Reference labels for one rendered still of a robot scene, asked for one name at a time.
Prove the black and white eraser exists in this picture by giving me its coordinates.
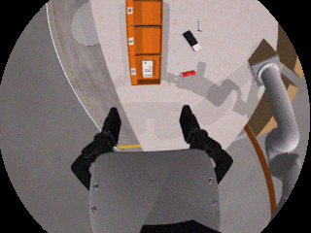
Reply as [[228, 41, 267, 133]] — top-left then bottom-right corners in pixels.
[[183, 30, 201, 52]]

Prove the red battery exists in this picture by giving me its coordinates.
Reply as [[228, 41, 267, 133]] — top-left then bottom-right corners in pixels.
[[181, 70, 195, 77]]

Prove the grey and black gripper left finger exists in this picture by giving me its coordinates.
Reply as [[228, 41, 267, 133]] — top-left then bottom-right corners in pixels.
[[71, 107, 121, 191]]

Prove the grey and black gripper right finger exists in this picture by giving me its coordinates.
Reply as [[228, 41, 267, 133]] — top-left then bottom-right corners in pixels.
[[179, 105, 233, 184]]

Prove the orange rack of bins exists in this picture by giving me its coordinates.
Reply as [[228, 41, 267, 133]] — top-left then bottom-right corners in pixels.
[[125, 0, 163, 85]]

